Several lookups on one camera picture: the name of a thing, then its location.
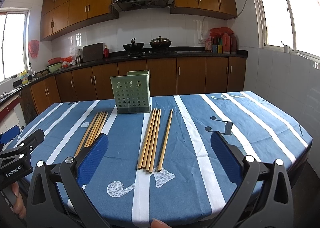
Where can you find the black lidded pan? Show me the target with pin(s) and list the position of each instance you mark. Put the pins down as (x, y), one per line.
(160, 43)

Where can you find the red condiment bottles group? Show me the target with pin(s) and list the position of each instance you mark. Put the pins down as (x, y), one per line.
(221, 40)

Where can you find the brown lower cabinets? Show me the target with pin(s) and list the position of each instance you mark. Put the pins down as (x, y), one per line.
(167, 76)

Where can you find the dark cutting board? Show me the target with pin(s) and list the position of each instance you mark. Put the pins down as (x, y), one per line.
(93, 52)

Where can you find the green perforated utensil holder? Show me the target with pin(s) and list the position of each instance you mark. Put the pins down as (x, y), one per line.
(132, 92)

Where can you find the green basin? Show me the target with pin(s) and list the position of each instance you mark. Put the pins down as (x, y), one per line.
(54, 67)

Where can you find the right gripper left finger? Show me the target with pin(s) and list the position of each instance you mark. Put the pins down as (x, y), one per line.
(56, 197)

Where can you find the red bottle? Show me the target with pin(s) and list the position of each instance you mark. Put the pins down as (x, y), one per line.
(106, 51)

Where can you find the white cup on sill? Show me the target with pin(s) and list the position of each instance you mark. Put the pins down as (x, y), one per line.
(286, 49)

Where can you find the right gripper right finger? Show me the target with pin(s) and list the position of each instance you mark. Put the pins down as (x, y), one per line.
(263, 196)

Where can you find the red basin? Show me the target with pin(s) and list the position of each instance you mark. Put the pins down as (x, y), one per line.
(54, 60)

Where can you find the yellow detergent bottle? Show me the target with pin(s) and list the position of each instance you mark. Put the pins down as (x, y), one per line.
(24, 77)

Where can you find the person's right hand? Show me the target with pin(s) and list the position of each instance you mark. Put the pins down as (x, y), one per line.
(159, 224)

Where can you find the black wok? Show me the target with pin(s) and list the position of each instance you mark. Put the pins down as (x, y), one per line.
(133, 46)

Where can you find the person's left hand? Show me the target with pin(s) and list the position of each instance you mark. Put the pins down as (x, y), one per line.
(18, 207)

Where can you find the blue striped tablecloth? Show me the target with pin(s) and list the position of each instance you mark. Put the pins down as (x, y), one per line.
(192, 185)

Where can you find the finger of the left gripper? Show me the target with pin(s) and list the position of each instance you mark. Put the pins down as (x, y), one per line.
(30, 143)
(10, 134)

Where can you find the red plastic bag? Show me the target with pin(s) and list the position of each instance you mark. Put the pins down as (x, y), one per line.
(33, 48)

